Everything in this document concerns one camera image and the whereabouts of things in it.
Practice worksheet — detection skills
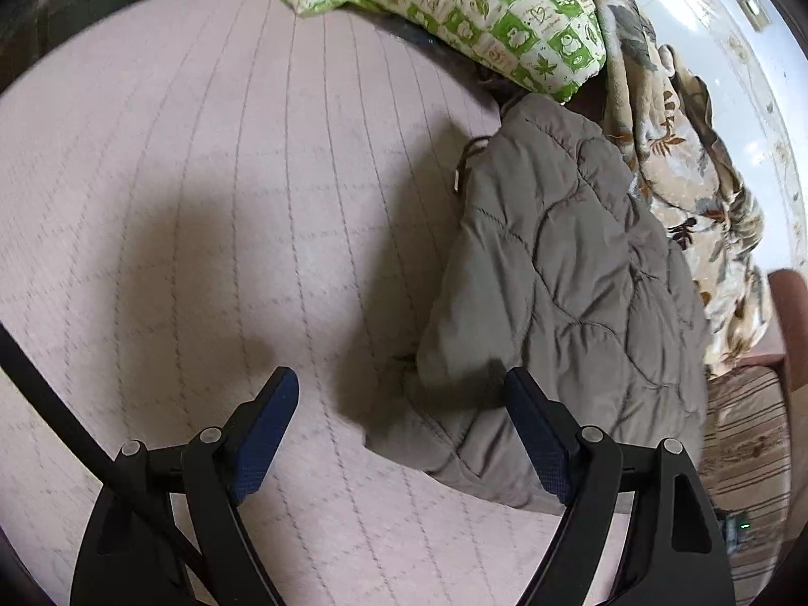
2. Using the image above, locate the pink quilted bed mattress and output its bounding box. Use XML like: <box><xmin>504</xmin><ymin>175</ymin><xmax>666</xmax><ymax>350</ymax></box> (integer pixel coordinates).
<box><xmin>2</xmin><ymin>0</ymin><xmax>556</xmax><ymax>604</ymax></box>

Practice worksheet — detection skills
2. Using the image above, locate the striped floral headboard cushion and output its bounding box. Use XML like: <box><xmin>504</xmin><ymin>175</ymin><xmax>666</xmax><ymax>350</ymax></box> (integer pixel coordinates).
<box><xmin>700</xmin><ymin>367</ymin><xmax>791</xmax><ymax>604</ymax></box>

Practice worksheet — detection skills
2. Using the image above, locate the black cable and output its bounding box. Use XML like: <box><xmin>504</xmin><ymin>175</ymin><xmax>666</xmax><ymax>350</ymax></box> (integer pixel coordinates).
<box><xmin>0</xmin><ymin>320</ymin><xmax>219</xmax><ymax>606</ymax></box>

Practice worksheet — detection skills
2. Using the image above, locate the beige leaf-print blanket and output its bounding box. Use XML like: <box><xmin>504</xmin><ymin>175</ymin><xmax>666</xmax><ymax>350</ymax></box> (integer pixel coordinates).
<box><xmin>593</xmin><ymin>0</ymin><xmax>773</xmax><ymax>376</ymax></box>

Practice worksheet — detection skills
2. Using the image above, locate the grey-brown quilted hooded coat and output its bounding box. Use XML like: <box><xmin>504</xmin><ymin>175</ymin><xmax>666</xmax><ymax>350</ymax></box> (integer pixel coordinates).
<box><xmin>366</xmin><ymin>94</ymin><xmax>708</xmax><ymax>515</ymax></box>

